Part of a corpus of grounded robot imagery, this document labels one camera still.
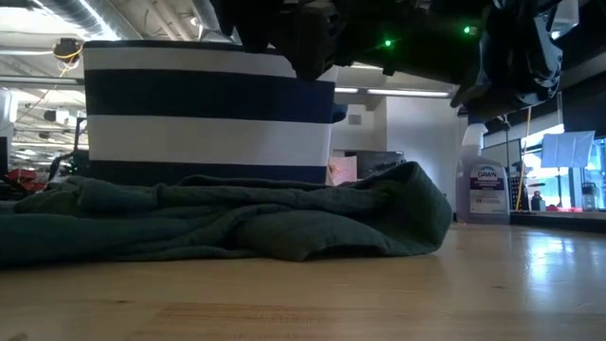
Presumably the navy white striped fabric bin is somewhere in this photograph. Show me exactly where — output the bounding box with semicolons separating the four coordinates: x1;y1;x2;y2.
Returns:
82;40;349;187

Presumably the dark green shirt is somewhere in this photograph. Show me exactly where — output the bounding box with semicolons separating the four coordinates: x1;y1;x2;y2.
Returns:
0;160;455;266

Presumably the Dawn spray bottle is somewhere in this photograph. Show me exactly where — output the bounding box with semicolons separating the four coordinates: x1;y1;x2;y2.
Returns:
455;120;511;224

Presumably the pale hanging sheet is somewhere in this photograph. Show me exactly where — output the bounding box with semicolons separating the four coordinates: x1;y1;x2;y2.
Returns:
541;130;597;169

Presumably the red container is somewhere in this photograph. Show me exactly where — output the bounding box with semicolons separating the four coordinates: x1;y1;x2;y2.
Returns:
5;168;48;193

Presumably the ceiling cable reel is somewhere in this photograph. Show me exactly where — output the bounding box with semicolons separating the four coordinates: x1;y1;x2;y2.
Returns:
50;37;86;66

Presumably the yellow hanging cable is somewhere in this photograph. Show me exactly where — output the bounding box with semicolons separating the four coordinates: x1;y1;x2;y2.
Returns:
514;106;534;211

